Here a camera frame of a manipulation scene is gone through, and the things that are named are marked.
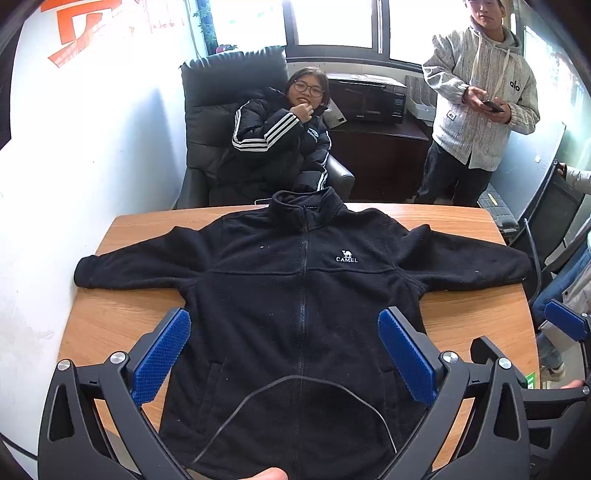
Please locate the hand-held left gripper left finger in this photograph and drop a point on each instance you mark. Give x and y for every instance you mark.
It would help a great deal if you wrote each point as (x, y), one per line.
(161, 357)

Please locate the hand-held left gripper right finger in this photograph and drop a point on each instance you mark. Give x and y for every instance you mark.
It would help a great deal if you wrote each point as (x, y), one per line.
(406, 360)

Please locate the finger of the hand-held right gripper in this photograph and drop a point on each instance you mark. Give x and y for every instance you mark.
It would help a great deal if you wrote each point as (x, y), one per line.
(482, 350)
(559, 319)

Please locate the black fleece jacket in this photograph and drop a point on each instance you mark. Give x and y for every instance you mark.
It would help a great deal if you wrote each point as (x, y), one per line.
(277, 314)

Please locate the person's left hand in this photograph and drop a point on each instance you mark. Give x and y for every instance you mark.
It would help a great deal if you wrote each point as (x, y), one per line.
(270, 474)

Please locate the green sticker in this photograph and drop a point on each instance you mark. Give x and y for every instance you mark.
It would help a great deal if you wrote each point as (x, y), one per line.
(532, 381)

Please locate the black office chair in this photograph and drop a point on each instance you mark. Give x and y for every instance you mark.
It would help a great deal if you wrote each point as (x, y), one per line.
(558, 203)

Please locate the dark wooden cabinet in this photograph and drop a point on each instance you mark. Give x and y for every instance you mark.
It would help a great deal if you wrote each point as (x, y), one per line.
(383, 157)

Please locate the black phone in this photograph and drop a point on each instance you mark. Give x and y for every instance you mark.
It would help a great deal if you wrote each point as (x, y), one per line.
(493, 106)

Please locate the white tray organiser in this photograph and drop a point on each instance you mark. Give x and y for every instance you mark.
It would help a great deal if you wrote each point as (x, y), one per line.
(420, 108)

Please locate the white paper box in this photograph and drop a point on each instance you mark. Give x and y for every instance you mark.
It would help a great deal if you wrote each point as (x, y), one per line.
(334, 119)

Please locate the black leather armchair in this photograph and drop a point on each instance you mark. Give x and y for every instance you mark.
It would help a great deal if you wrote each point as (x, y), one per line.
(207, 101)

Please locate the black microwave oven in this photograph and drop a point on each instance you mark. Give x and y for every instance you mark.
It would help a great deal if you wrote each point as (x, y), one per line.
(369, 101)

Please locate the green plant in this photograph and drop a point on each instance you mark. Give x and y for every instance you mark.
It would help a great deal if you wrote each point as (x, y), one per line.
(212, 27)

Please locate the window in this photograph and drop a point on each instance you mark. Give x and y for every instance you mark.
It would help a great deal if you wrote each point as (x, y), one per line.
(332, 23)

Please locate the red wall sign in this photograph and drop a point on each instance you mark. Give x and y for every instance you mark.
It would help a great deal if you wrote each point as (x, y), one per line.
(69, 41)

